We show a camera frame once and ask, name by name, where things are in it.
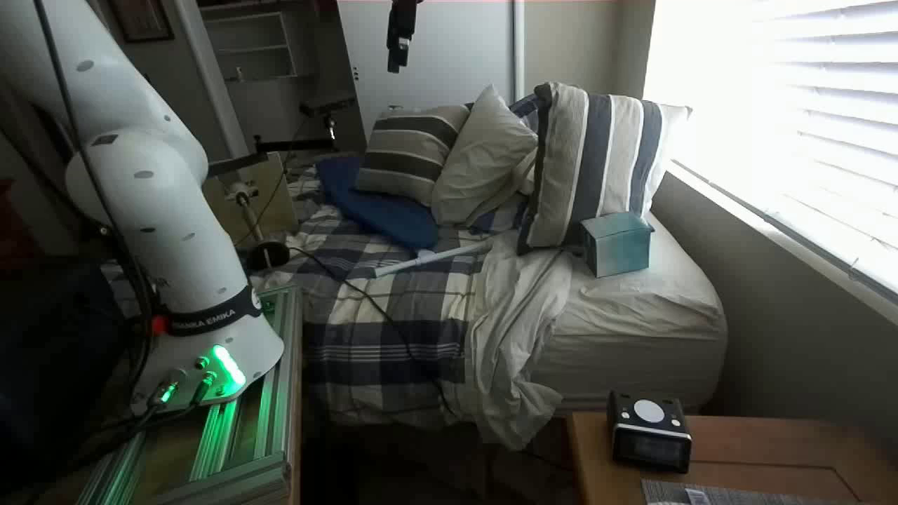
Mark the brown striped pillow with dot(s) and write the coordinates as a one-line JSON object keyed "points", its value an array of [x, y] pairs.
{"points": [[408, 157]]}

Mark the wooden bedside table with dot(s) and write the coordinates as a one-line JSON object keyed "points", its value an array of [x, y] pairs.
{"points": [[776, 460]]}

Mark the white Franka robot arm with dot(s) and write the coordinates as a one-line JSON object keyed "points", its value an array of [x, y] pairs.
{"points": [[168, 207]]}

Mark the blue tissue box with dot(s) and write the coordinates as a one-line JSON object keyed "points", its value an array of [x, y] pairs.
{"points": [[617, 246]]}

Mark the plain beige pillow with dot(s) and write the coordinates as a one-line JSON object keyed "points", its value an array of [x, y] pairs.
{"points": [[480, 165]]}

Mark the dark hanging garment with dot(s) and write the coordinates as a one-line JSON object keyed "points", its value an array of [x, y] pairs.
{"points": [[402, 33]]}

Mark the dark picture frame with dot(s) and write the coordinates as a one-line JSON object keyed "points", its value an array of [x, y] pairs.
{"points": [[140, 18]]}

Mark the black bag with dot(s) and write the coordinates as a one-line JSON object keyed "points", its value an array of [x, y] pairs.
{"points": [[46, 374]]}

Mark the white wall shelf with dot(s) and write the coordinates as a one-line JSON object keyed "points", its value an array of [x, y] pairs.
{"points": [[252, 46]]}

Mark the large blue striped pillow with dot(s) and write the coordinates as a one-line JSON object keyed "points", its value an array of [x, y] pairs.
{"points": [[599, 158]]}

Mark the blue plaid blanket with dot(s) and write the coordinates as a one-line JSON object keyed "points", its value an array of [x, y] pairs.
{"points": [[394, 347]]}

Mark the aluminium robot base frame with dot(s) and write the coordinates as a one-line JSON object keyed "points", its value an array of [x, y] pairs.
{"points": [[243, 450]]}

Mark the blue cloth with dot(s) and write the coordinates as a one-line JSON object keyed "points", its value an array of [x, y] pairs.
{"points": [[374, 207]]}

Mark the black alarm clock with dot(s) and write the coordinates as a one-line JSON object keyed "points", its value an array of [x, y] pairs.
{"points": [[649, 437]]}

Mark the white crumpled duvet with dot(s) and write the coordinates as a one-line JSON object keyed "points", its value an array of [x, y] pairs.
{"points": [[508, 339]]}

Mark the white rod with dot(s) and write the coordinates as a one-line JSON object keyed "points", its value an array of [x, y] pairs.
{"points": [[431, 259]]}

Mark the black round stand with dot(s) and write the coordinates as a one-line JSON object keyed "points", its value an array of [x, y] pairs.
{"points": [[265, 255]]}

